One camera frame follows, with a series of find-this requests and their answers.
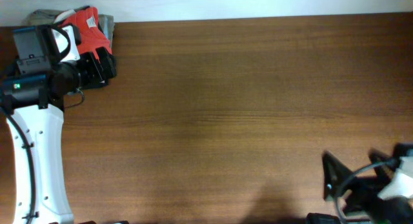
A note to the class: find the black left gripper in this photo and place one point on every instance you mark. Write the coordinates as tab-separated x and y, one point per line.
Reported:
97	74

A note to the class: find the orange FRAM t-shirt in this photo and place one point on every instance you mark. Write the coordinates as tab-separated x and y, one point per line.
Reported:
91	37

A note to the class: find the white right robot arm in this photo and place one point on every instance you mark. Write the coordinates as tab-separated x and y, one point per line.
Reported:
380	192

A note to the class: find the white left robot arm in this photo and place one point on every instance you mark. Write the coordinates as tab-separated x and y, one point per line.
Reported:
33	102

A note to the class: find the olive grey folded garment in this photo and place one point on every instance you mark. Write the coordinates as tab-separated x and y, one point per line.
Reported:
43	16

